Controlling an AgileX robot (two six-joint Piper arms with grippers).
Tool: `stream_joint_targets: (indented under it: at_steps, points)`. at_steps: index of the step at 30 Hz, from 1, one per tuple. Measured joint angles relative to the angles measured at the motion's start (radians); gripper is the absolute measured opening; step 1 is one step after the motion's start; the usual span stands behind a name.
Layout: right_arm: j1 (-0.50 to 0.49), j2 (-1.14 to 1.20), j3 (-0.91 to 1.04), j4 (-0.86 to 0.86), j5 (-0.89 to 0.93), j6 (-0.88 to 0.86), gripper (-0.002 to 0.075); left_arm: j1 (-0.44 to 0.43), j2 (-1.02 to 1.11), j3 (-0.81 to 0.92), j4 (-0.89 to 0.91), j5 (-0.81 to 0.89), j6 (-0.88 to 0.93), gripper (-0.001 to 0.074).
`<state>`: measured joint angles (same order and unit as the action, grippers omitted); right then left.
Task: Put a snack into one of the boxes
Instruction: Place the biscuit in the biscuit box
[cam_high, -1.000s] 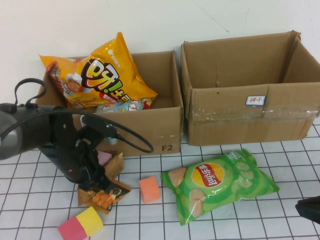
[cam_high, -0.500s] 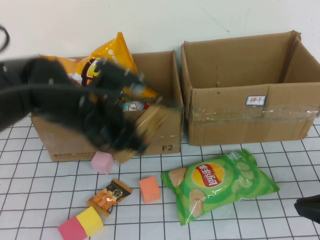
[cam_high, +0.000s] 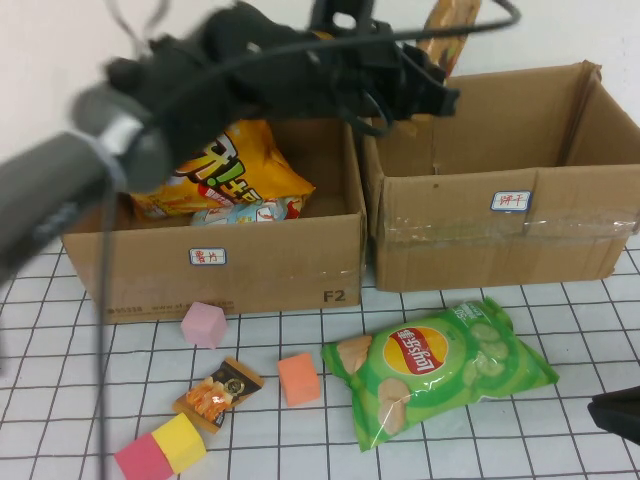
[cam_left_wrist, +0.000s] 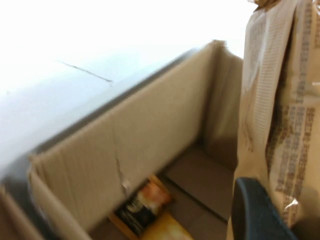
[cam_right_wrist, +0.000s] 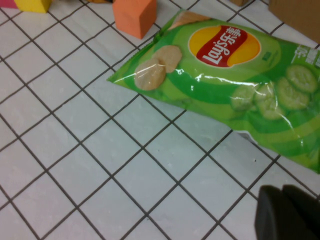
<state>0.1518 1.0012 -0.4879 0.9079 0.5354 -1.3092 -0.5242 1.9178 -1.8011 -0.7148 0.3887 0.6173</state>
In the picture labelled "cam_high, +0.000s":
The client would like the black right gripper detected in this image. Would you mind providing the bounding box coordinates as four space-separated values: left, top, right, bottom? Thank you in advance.
587 384 640 442

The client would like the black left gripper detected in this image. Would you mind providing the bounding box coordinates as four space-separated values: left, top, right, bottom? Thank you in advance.
324 22 461 126

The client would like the brown wafer snack packet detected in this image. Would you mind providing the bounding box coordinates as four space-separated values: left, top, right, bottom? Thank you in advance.
417 0 482 79

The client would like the green Lay's chips bag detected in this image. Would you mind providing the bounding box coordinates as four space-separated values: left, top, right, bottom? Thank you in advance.
320 295 560 452

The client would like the small black snack packet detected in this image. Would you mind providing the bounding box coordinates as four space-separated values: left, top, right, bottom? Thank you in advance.
172 356 266 435

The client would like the light blue snack bag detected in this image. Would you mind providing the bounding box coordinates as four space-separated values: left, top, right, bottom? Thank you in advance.
191 194 307 227

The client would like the white grid tablecloth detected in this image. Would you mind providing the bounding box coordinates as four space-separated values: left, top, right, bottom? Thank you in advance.
0 239 640 480

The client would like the cardboard box with clear tape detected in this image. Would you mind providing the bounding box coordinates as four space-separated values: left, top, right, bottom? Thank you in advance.
359 60 640 293

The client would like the orange potato chips bag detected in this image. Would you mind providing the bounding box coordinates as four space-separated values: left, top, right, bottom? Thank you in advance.
127 118 317 224

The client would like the cardboard box with F2 print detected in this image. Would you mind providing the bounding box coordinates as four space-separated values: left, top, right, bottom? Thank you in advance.
60 113 369 325

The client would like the white label with red writing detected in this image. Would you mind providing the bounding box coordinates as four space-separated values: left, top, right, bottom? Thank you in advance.
188 247 228 267

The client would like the orange foam cube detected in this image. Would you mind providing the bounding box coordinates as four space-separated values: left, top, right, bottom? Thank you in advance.
277 352 322 407

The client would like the pink foam cube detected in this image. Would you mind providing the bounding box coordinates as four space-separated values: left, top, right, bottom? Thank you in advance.
180 301 229 350

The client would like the yellow foam cube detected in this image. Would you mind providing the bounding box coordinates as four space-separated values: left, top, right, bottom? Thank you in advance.
151 412 208 475

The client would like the red foam cube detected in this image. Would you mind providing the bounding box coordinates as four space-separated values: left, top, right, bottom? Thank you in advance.
113 432 176 480

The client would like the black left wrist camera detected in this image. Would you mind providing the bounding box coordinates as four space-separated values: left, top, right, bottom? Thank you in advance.
308 0 377 34

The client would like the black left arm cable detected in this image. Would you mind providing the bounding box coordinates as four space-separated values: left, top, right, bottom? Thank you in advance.
94 0 522 480

